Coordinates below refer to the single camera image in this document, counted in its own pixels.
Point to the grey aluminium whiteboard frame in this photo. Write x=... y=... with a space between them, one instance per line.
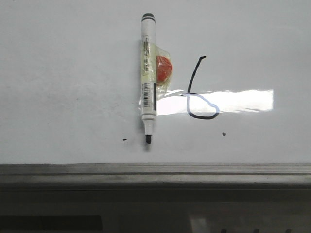
x=101 y=176

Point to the red magnet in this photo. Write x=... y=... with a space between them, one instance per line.
x=164 y=70

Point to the white black whiteboard marker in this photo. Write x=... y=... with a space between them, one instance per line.
x=148 y=74

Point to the white whiteboard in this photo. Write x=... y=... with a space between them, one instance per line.
x=70 y=75

